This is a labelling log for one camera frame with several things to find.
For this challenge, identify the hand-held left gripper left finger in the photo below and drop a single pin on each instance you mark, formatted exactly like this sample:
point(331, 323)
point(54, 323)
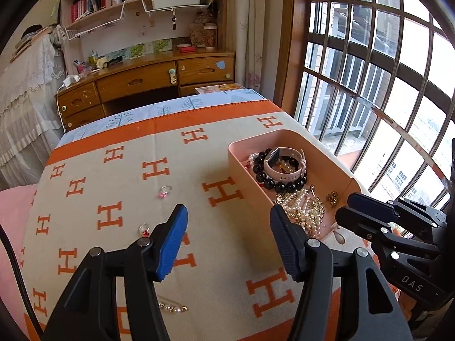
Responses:
point(174, 241)

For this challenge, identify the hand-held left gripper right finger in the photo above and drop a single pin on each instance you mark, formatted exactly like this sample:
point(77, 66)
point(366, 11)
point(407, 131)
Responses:
point(284, 241)

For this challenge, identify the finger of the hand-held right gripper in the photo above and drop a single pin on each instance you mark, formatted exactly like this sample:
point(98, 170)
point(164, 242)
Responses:
point(359, 225)
point(408, 213)

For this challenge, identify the gold pearl hair comb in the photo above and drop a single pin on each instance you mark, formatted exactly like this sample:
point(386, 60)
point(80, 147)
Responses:
point(316, 210)

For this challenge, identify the pink smartwatch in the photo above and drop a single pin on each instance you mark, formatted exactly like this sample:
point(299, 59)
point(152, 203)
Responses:
point(273, 172)

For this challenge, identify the pink cardboard box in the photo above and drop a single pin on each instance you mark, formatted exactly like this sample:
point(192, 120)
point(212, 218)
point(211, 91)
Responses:
point(248, 152)

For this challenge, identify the pearl pin brooch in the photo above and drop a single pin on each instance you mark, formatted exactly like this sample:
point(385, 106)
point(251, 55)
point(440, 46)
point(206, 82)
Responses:
point(174, 309)

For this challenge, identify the orange patterned blanket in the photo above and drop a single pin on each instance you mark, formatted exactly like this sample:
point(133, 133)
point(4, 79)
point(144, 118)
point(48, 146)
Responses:
point(135, 184)

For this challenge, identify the light blue printed sheet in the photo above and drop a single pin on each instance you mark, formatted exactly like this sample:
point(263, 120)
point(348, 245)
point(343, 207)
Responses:
point(149, 113)

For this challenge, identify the window with metal grille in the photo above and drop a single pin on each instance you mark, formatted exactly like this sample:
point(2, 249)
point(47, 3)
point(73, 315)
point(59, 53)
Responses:
point(373, 78)

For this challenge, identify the orange magazine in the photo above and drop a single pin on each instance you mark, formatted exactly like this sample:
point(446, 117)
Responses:
point(220, 88)

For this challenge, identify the wooden desk with drawers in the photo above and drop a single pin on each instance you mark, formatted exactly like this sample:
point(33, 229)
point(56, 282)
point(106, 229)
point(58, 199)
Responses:
point(142, 81)

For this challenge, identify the pink blanket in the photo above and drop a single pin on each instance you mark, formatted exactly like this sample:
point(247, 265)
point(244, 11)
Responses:
point(10, 241)

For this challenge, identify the green drawer hook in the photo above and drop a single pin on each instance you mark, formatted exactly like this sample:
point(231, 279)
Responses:
point(172, 75)

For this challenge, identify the black flashlight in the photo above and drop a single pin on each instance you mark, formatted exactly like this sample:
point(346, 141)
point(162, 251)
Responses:
point(114, 60)

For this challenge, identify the white charger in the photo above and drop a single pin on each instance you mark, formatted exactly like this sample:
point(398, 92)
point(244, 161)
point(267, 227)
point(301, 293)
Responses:
point(71, 81)

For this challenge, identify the small red box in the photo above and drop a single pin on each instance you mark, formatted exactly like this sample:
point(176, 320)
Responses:
point(186, 49)

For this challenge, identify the piano under white lace cover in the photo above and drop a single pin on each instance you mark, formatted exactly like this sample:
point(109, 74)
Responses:
point(25, 113)

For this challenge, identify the pen holder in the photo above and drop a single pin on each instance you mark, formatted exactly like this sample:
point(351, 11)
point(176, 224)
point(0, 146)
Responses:
point(93, 60)

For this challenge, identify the floral box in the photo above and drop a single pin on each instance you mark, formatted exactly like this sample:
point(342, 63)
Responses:
point(196, 35)

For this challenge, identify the pale floral curtain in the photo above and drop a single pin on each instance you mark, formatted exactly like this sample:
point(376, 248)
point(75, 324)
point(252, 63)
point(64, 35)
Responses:
point(256, 35)

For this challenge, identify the lidded paper cup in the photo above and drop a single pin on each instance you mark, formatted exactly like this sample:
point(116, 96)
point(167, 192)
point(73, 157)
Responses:
point(210, 36)

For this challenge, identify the wooden bookshelf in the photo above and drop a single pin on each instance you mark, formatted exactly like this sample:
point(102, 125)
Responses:
point(142, 28)

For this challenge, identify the hanging keys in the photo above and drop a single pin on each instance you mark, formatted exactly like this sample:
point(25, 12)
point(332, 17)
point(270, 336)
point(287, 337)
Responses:
point(174, 22)

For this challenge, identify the stack of books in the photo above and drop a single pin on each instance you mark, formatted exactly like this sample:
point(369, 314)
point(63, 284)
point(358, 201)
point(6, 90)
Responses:
point(32, 39)

